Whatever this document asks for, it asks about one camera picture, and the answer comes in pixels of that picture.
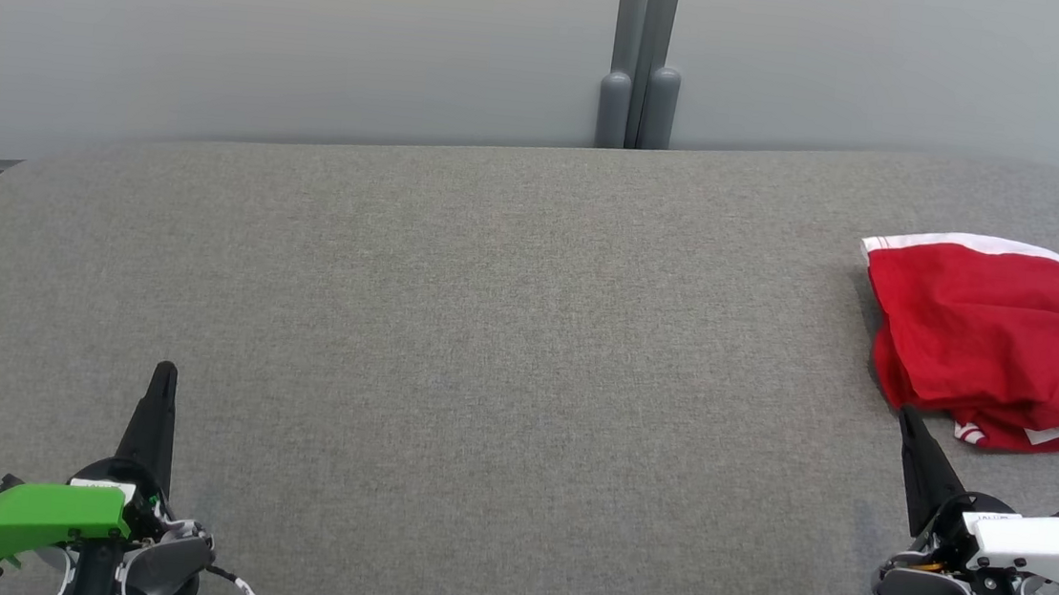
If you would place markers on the grey fabric sofa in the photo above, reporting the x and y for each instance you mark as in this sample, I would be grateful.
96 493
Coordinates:
486 351

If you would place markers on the grey partition post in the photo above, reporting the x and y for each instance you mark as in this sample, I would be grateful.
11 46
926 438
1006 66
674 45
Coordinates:
661 108

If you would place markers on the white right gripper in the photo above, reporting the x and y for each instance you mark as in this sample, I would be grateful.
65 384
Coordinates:
1035 548

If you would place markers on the red garment with white hem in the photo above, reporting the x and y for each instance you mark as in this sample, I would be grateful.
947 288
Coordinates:
988 318

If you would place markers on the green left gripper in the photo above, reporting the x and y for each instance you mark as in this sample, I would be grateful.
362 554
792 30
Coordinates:
31 518

